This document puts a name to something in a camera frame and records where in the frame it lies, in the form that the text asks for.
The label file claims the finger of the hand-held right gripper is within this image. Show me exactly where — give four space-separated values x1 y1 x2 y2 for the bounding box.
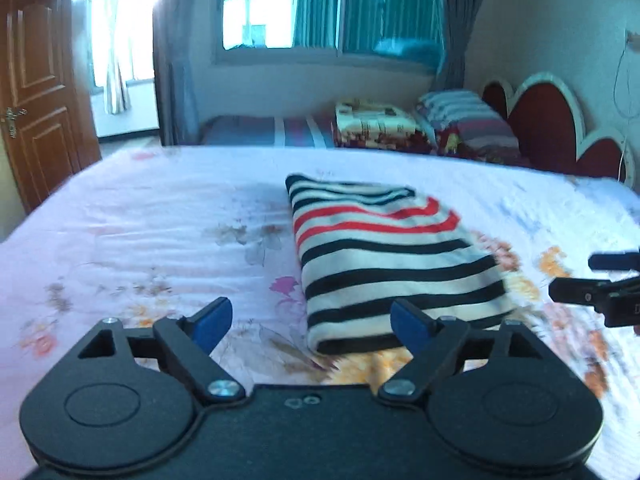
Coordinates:
588 249 640 272
548 275 640 313

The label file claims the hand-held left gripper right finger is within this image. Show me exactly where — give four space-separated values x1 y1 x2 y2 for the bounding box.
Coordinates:
377 298 544 406

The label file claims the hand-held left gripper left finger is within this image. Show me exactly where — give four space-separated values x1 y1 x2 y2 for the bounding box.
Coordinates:
77 296 247 406

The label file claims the black white red striped sweater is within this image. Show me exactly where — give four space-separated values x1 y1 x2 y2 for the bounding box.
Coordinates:
285 173 517 356

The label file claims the floral bed sheet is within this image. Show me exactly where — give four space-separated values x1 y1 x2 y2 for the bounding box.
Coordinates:
0 144 640 480

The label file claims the red scalloped headboard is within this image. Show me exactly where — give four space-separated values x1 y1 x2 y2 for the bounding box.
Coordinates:
480 72 637 187

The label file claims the red patterned blanket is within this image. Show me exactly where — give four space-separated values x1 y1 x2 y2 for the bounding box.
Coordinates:
429 127 532 169

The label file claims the purple striped mattress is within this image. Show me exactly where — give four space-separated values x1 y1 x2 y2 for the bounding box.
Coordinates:
199 113 342 150

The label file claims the folded yellow floral blanket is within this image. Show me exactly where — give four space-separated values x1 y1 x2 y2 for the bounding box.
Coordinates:
333 99 432 152

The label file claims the striped folded quilt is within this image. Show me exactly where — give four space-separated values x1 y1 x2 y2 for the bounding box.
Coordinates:
414 89 521 147

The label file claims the grey curtain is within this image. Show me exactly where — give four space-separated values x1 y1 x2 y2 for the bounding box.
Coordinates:
433 0 497 92
151 0 202 147

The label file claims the brown wooden door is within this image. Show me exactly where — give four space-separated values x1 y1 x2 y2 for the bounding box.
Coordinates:
0 0 104 213

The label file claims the white sheer curtain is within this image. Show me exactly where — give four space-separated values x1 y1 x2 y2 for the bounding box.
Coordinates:
100 0 133 116

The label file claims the teal curtain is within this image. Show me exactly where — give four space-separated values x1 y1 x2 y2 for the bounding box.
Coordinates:
294 0 447 70

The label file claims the window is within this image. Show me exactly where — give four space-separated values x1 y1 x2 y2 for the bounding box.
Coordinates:
214 0 447 67

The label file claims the white wall cable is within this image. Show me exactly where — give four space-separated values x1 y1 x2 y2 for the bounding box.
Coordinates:
612 29 640 122

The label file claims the metal door handle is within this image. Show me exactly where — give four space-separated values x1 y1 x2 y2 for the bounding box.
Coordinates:
1 107 27 140

